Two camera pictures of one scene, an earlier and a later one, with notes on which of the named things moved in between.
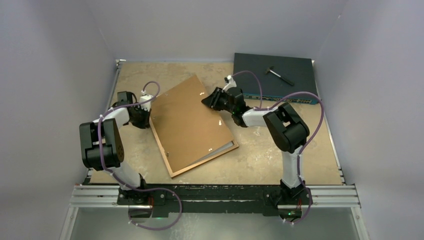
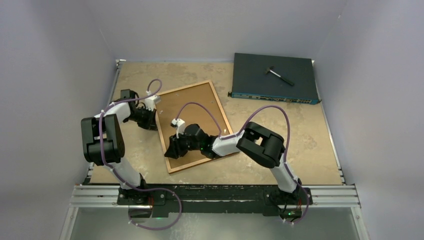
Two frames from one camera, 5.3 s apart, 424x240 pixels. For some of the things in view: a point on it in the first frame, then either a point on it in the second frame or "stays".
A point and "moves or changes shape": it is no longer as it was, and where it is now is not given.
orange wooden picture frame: (225, 152) moves or changes shape
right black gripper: (212, 100) → (175, 149)
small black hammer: (268, 70) stays
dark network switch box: (278, 76) stays
